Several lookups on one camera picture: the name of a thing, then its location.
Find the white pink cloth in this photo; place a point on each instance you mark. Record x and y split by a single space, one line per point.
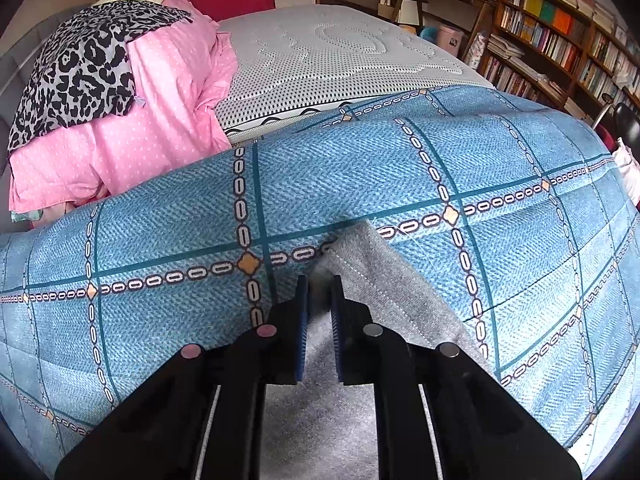
629 170

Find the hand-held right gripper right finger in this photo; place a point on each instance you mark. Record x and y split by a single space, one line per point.
336 340

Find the grey mattress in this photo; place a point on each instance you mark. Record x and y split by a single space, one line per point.
325 60

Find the grey padded headboard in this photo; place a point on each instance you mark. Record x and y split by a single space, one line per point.
14 77

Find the black chair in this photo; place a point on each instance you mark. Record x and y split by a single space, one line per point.
627 120

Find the leopard print cloth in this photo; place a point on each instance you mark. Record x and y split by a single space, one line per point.
82 70

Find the grey sweater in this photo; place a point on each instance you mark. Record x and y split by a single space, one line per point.
372 272

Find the wooden bookshelf with books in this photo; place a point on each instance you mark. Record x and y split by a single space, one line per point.
555 35

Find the pink dotted quilt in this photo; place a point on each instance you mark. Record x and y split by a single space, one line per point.
155 130

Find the pink bin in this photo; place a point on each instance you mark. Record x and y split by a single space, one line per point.
450 41

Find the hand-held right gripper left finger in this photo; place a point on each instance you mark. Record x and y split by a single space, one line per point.
301 332

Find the blue patterned blanket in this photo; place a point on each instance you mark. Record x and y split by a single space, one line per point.
150 240

